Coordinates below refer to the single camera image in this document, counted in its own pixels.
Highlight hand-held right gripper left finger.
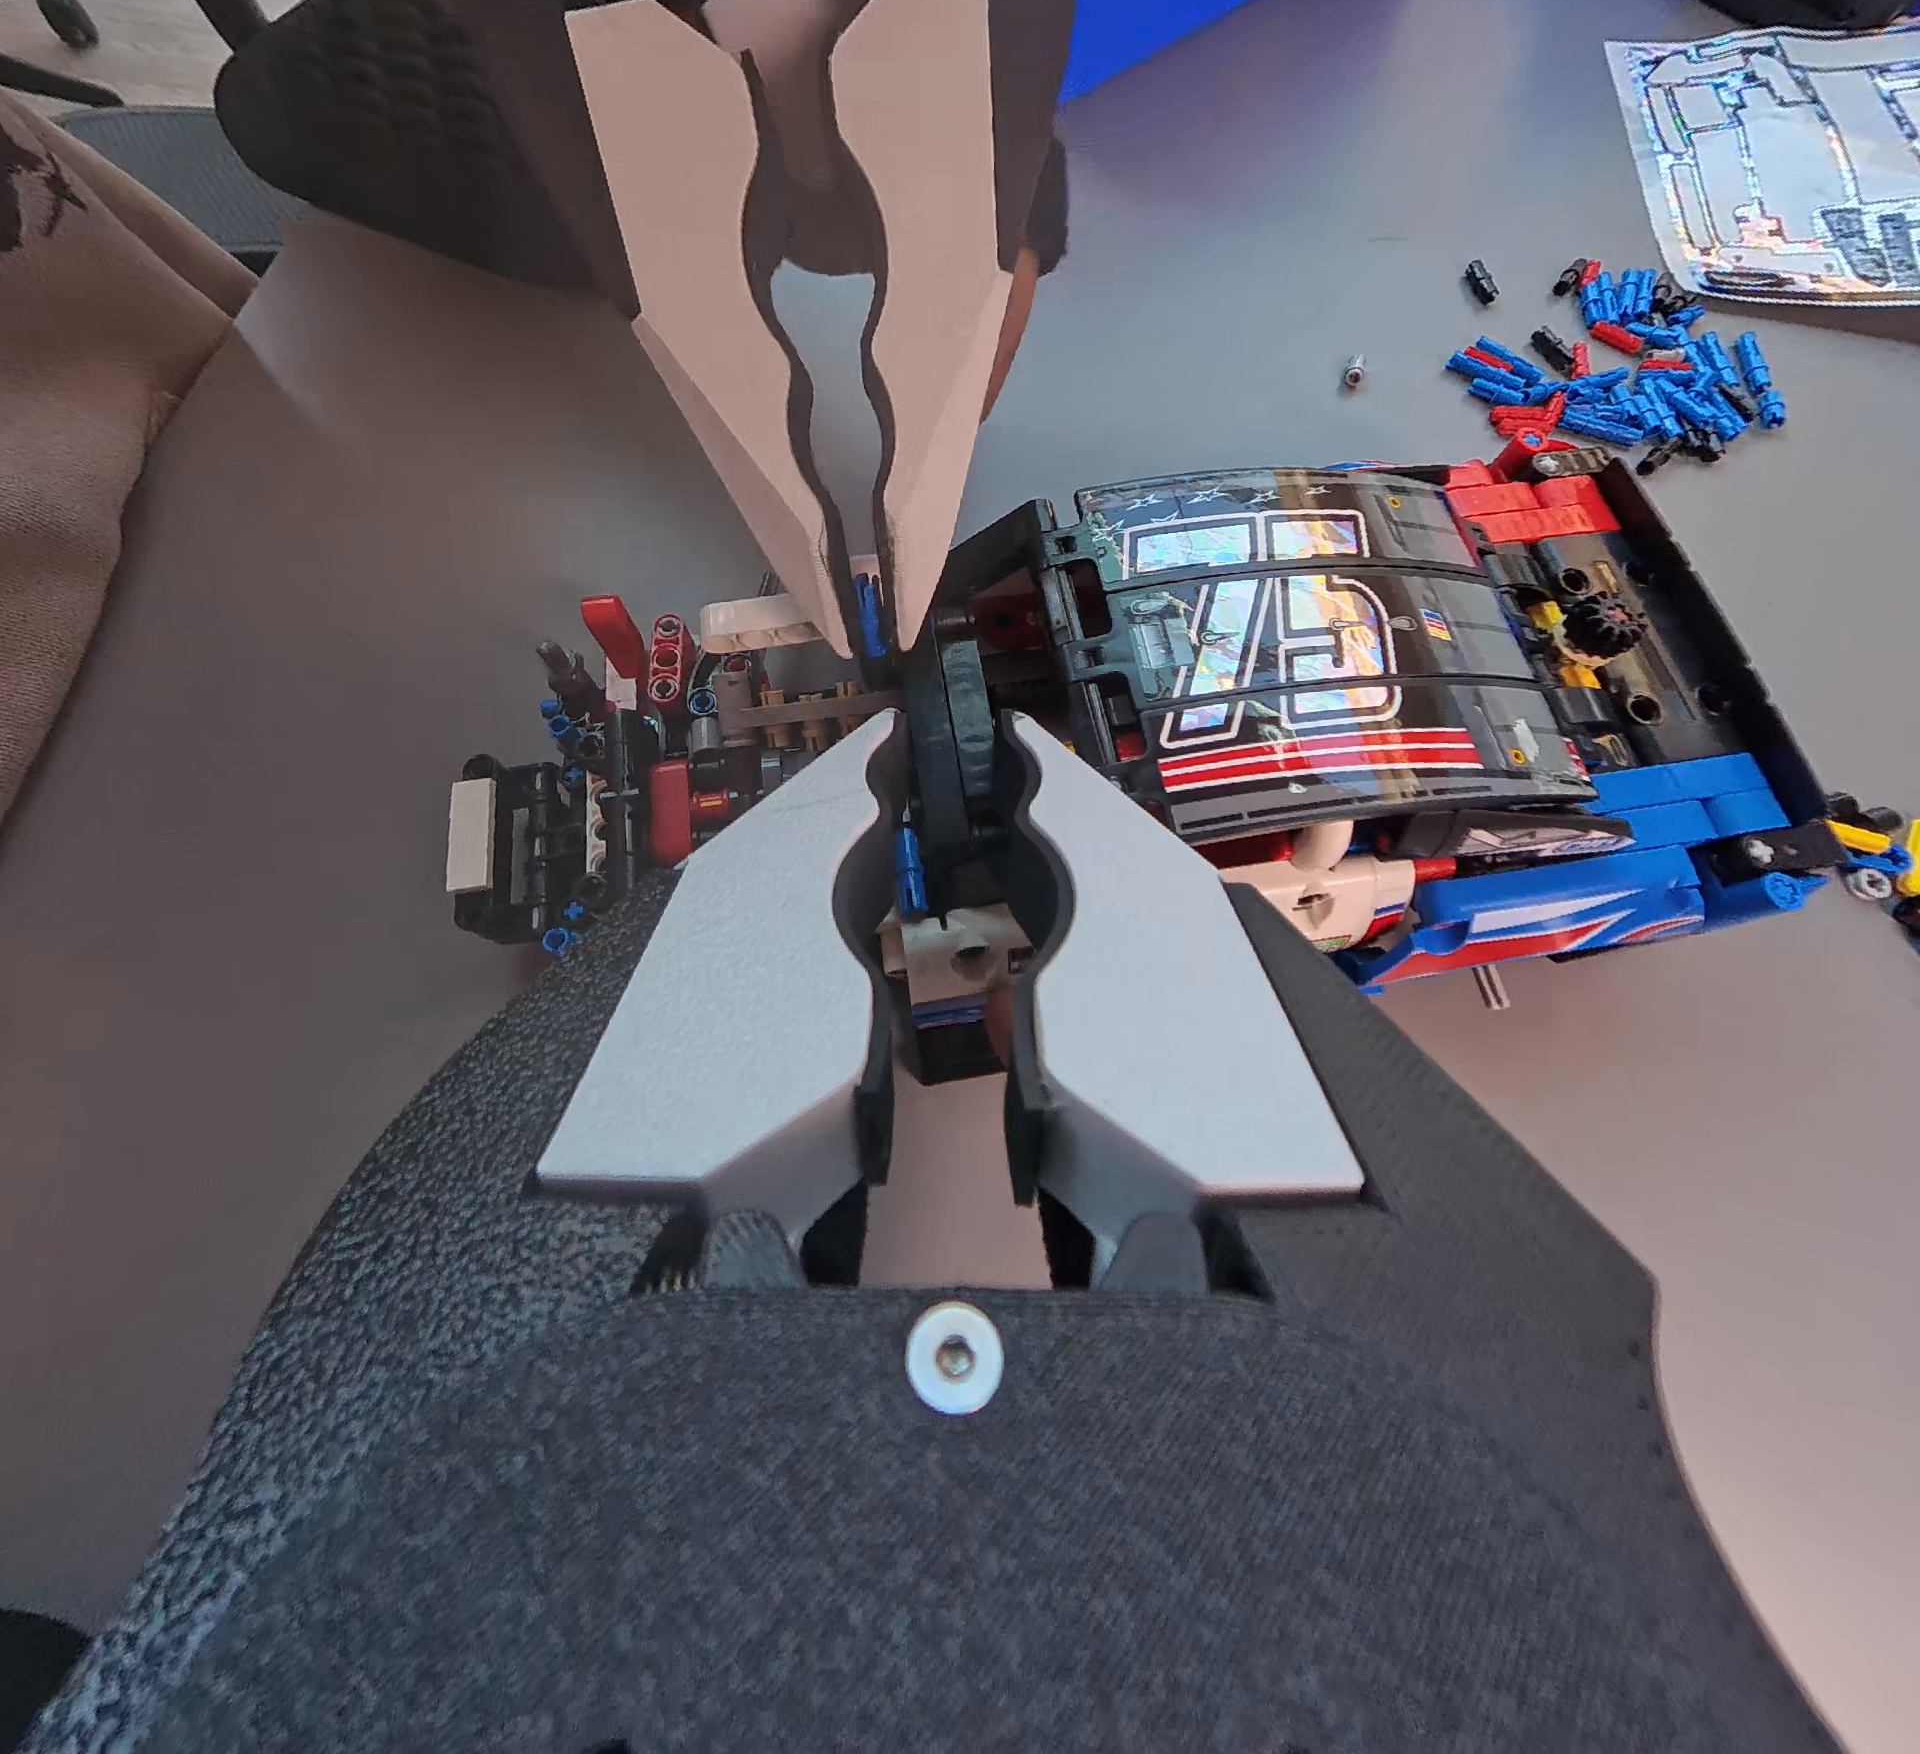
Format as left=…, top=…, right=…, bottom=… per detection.
left=532, top=710, right=902, bottom=1287

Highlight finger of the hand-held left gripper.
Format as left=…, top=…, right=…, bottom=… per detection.
left=828, top=0, right=1041, bottom=656
left=567, top=0, right=859, bottom=658

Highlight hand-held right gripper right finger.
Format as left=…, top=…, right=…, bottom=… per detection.
left=1004, top=712, right=1369, bottom=1287

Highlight brick-built toy race car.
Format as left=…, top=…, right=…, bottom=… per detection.
left=445, top=453, right=1849, bottom=1089

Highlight person's beige sweatshirt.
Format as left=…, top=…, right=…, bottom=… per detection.
left=0, top=88, right=259, bottom=827

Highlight pile of mixed bricks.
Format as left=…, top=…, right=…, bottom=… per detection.
left=1836, top=817, right=1920, bottom=955

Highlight pile of blue pins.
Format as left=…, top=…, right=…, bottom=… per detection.
left=1444, top=260, right=1791, bottom=475

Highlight sticker sheet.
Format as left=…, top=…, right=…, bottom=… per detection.
left=1602, top=21, right=1920, bottom=309

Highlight person's dark trousers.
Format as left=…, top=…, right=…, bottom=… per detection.
left=0, top=1605, right=93, bottom=1749

